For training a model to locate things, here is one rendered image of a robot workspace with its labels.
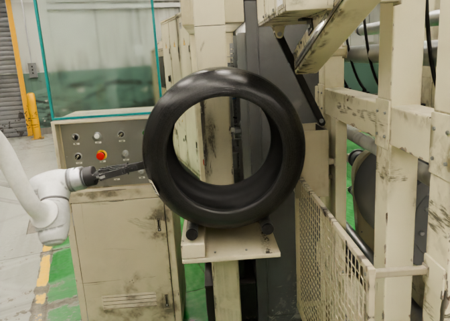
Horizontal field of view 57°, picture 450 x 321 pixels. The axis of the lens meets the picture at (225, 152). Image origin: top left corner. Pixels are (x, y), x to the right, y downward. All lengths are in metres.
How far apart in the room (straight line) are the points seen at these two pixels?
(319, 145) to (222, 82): 0.59
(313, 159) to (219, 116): 0.44
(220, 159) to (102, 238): 0.82
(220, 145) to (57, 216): 0.73
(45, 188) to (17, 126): 8.93
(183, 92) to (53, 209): 0.61
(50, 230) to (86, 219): 0.72
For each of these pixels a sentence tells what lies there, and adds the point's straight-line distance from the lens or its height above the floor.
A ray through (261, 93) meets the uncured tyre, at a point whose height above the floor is 1.40.
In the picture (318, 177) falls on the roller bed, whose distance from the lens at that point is 1.85.
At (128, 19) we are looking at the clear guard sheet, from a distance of 2.10.
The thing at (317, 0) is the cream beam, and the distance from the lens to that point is 1.21.
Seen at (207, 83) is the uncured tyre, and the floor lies 1.44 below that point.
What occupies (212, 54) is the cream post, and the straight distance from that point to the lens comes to 1.78.
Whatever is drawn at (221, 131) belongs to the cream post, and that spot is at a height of 1.21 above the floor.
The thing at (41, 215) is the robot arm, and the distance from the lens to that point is 1.54.
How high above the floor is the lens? 1.53
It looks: 13 degrees down
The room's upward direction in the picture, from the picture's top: 3 degrees counter-clockwise
